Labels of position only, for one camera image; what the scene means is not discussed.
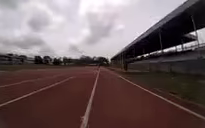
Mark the roofed grandstand building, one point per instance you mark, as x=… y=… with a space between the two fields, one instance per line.
x=170 y=36

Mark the low distant building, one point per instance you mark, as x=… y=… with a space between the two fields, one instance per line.
x=6 y=59

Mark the distant row of trees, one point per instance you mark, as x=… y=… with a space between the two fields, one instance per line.
x=86 y=60

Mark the red running track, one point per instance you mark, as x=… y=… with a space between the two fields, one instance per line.
x=123 y=106

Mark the green grass strip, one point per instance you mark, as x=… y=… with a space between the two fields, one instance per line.
x=180 y=85

